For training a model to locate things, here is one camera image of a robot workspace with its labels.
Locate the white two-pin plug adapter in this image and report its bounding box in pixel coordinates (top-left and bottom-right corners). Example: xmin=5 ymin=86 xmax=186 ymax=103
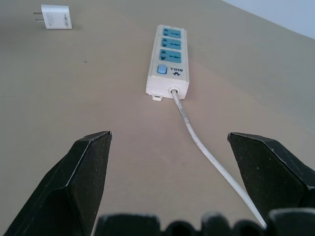
xmin=33 ymin=4 xmax=73 ymax=30

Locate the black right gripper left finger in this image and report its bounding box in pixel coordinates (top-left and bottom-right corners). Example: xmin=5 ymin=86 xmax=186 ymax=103
xmin=3 ymin=130 xmax=113 ymax=236

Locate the white power cable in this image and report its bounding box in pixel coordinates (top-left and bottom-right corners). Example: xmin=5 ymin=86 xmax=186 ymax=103
xmin=171 ymin=89 xmax=268 ymax=230

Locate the white power strip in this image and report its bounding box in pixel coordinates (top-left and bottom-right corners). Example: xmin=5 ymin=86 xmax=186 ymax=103
xmin=145 ymin=24 xmax=190 ymax=102

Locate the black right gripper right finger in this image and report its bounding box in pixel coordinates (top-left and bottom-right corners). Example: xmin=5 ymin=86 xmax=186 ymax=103
xmin=227 ymin=132 xmax=315 ymax=223

